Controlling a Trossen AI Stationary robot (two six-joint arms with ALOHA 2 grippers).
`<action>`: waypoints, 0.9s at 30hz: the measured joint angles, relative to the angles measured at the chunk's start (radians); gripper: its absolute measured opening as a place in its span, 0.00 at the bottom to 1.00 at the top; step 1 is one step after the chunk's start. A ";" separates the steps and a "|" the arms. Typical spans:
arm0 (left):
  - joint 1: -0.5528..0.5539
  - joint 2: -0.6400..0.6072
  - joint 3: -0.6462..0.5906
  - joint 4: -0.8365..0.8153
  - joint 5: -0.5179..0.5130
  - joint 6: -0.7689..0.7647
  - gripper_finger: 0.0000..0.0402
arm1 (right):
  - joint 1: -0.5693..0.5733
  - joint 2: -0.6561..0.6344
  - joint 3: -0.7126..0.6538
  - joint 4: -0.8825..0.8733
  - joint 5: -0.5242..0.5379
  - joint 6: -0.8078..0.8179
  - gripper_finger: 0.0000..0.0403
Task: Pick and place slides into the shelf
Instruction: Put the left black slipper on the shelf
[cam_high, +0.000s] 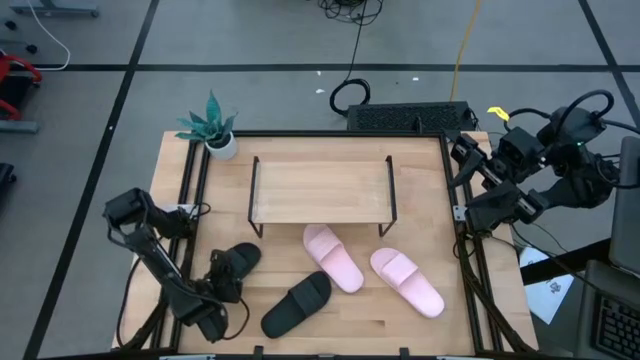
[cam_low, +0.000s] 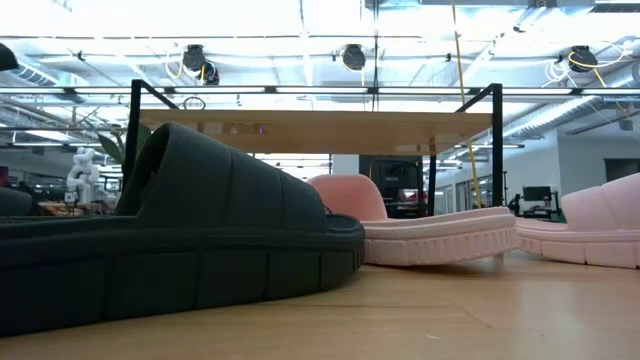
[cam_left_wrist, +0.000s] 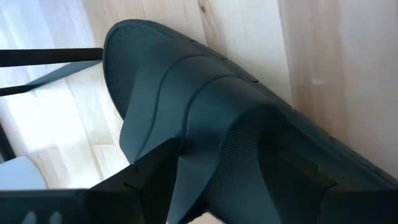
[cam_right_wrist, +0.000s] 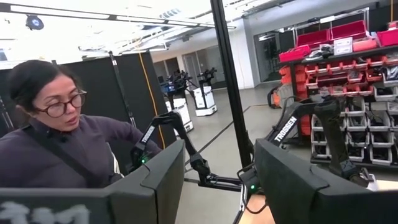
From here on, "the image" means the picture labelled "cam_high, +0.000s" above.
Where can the black caster wheel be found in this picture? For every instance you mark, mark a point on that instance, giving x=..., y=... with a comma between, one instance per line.
x=10, y=24
x=31, y=48

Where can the pink slide sandal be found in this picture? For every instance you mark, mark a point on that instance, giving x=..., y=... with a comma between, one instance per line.
x=332, y=260
x=407, y=282

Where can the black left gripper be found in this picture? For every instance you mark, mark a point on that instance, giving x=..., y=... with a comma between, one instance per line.
x=225, y=287

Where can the wooden shelf with black frame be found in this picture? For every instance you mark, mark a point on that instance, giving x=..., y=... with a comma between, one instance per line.
x=320, y=192

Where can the white paper sheet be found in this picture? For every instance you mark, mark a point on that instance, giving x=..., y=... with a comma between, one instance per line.
x=545, y=295

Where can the yellow tag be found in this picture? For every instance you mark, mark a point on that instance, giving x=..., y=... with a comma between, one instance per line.
x=497, y=113

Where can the grey laptop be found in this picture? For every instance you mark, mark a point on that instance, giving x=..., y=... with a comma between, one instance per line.
x=627, y=210

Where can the black perforated computer case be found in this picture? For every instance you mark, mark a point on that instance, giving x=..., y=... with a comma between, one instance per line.
x=405, y=117

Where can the black slide sandal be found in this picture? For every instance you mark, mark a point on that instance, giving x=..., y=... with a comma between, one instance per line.
x=300, y=305
x=248, y=255

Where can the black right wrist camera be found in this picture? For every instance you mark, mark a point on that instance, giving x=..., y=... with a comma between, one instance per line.
x=520, y=147

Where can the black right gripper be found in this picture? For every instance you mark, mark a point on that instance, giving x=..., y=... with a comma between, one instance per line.
x=500, y=172

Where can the green plant in white pot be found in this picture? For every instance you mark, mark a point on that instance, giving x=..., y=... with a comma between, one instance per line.
x=212, y=127

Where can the silver metal bracket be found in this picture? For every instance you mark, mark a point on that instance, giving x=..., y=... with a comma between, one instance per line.
x=177, y=207
x=459, y=213

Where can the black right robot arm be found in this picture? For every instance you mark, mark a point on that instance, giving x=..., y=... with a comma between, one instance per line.
x=575, y=170

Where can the grey base bar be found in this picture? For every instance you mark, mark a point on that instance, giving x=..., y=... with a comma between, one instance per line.
x=17, y=126

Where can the red and black chair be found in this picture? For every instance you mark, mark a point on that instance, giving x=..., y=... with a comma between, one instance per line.
x=15, y=62

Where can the black bar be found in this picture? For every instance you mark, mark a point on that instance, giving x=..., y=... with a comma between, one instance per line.
x=565, y=262

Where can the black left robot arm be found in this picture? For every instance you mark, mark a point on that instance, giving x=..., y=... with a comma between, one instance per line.
x=155, y=260

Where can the grey desk foot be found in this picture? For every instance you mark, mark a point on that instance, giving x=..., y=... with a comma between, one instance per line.
x=55, y=7

